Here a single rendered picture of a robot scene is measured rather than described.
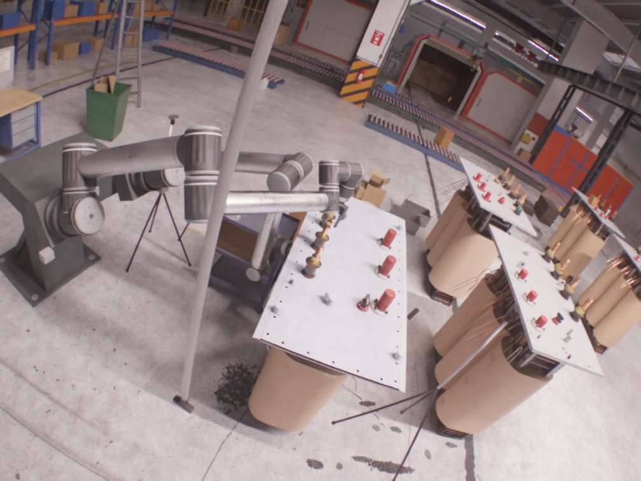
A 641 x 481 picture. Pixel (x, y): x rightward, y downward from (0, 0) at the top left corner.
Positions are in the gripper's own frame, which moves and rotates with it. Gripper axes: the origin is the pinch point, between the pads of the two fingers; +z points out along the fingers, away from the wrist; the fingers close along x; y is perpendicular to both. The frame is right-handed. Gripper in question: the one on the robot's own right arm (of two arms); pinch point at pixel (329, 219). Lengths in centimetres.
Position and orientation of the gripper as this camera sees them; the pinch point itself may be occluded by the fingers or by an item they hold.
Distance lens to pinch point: 215.6
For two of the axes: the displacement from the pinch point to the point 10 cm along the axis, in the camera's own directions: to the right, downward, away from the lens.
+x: 7.9, 5.6, -2.6
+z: -3.5, 7.5, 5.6
